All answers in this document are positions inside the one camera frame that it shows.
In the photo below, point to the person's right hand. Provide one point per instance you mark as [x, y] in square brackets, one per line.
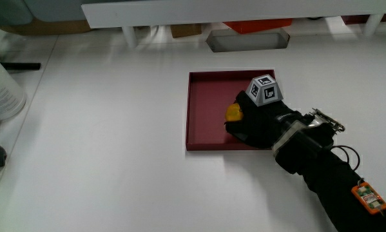
[260, 125]

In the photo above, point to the orange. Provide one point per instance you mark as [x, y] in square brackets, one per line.
[233, 113]

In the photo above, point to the dark red square plate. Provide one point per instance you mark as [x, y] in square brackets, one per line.
[208, 106]

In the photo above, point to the person's right forearm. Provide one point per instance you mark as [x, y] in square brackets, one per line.
[328, 174]

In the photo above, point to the grey rectangular tray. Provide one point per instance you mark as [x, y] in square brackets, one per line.
[247, 42]

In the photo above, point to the orange-red box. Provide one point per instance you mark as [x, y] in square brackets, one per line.
[260, 25]

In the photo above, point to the small cardboard box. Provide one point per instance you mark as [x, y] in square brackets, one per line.
[185, 30]

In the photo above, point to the white shelf with legs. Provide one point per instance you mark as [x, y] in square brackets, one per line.
[212, 11]

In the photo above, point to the orange sensor module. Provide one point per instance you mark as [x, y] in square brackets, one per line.
[369, 198]

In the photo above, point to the brown cardboard sheet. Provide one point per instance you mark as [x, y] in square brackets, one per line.
[44, 27]

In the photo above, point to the black bar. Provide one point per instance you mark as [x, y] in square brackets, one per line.
[20, 66]

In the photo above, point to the grey-blue container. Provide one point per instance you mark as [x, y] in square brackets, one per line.
[34, 9]

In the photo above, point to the white plastic bottle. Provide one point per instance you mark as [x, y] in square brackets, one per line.
[1, 93]

